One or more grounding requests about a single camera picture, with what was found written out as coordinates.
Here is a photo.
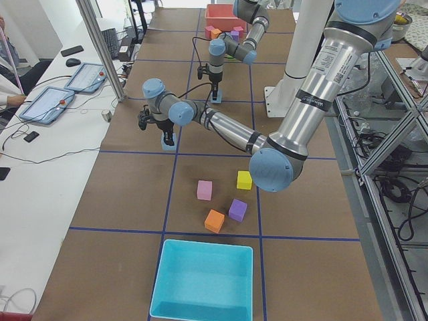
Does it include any black keyboard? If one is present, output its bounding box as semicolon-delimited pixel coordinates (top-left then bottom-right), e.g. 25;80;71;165
101;28;120;60

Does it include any pink plastic tray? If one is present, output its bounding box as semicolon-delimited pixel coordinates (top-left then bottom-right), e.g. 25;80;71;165
205;4;247;31

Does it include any purple block left side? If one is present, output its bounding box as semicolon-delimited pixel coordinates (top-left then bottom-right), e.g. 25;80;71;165
228;199;247;222

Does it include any black computer mouse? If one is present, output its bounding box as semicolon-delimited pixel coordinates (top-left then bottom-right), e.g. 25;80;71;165
66;58;82;68

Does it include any orange block left side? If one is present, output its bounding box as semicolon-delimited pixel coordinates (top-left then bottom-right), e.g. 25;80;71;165
204;209;225;233

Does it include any black smartphone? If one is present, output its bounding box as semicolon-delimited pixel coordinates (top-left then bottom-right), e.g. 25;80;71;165
60;45;84;57

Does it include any light blue block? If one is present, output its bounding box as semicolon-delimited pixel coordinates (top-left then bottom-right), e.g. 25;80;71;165
210;89;223;104
160;133;177;152

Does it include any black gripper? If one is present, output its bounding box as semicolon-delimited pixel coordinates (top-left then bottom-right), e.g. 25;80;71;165
209;72;223;100
155;118;175;146

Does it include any purple block right side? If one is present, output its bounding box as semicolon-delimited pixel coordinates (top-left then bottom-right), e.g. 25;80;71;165
230;30;239;42

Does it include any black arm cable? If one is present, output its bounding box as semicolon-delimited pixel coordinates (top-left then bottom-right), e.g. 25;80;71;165
177;82;255;148

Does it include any upper teach pendant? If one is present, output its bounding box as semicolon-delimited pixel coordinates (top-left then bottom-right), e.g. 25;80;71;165
64;63;106;94

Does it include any pink block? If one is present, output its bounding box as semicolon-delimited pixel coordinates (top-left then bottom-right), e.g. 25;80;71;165
197;180;213;201

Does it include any teach pendant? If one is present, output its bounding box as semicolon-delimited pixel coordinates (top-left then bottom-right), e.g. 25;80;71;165
64;63;106;94
19;86;75;125

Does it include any purple block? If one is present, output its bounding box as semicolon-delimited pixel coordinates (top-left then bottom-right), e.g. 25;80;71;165
230;30;239;42
228;199;247;222

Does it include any crimson block beside orange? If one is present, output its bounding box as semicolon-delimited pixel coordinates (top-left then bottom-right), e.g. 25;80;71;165
233;26;244;37

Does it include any crimson block near tray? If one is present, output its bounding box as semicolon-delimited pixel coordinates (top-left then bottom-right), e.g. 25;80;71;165
205;25;215;39

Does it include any blue plastic tray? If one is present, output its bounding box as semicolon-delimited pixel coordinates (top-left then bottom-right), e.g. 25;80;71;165
149;239;253;320

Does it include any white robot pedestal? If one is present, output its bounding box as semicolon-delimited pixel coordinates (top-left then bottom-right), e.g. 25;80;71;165
264;0;334;118

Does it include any lower teach pendant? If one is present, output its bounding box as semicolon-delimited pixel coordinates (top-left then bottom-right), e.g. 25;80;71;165
19;86;75;125

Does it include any yellow block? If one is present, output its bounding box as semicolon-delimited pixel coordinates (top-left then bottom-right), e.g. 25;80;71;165
236;171;253;191

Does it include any orange block right side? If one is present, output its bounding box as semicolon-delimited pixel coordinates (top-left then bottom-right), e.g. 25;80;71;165
211;28;222;39

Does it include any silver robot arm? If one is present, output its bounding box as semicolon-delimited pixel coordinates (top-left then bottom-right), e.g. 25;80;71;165
205;1;270;103
138;1;401;192

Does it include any aluminium frame post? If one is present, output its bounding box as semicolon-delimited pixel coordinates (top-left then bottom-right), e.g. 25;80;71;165
76;0;125;102

